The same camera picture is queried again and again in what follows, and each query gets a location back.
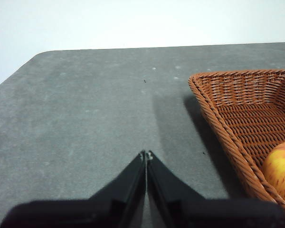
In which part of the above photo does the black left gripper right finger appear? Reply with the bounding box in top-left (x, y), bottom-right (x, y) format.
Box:
top-left (146, 149), bottom-right (285, 228)

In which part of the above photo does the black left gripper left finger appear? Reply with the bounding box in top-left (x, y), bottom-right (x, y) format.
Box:
top-left (0, 149), bottom-right (147, 228)

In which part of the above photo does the brown woven wicker basket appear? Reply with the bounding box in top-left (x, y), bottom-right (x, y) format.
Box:
top-left (188, 69), bottom-right (285, 220)

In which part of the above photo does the red yellow apple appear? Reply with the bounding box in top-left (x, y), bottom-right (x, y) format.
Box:
top-left (262, 140), bottom-right (285, 202)

